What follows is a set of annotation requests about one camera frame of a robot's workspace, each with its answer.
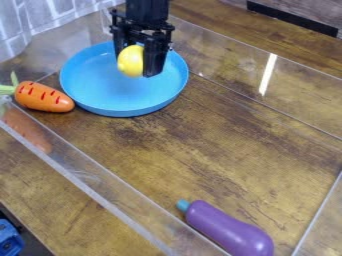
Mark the orange toy carrot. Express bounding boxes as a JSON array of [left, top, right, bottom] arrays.
[[0, 72, 75, 113]]

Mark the purple toy eggplant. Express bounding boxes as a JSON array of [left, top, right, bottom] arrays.
[[176, 199, 274, 256]]

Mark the yellow toy lemon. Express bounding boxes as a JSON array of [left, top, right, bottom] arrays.
[[117, 45, 144, 77]]

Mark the white patterned curtain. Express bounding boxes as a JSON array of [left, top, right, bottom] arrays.
[[0, 0, 125, 62]]

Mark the clear acrylic enclosure wall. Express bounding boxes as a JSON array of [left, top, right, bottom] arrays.
[[0, 10, 342, 256]]

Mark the blue round tray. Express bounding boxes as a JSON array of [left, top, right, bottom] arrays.
[[59, 41, 189, 117]]

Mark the blue object at corner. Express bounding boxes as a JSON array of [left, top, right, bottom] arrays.
[[0, 219, 24, 256]]

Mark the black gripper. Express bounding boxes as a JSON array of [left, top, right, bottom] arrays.
[[109, 0, 175, 77]]

